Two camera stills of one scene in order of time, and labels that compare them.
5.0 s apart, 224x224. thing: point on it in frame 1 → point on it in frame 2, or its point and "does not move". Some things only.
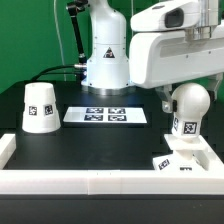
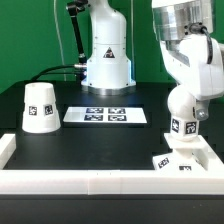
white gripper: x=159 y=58 → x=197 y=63
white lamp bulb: x=192 y=104 does not move
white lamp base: x=189 y=154 does not move
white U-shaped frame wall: x=111 y=181 does not move
